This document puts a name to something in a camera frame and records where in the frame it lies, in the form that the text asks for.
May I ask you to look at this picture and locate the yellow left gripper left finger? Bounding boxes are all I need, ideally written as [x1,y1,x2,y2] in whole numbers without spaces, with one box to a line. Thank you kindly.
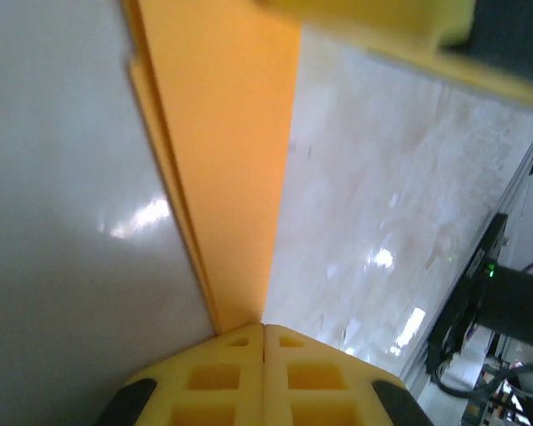
[97,322,266,426]

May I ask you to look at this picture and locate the thin black cable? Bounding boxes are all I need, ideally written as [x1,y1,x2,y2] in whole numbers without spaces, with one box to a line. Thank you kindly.
[430,354,533,400]

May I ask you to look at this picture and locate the orange cloth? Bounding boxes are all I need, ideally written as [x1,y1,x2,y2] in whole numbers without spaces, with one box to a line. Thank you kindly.
[121,0,303,334]

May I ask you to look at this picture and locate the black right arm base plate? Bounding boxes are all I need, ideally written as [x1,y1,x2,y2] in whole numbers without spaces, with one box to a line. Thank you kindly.
[426,212,510,378]

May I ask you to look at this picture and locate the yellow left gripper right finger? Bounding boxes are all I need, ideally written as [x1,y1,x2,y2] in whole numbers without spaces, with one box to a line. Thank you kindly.
[264,323,433,426]

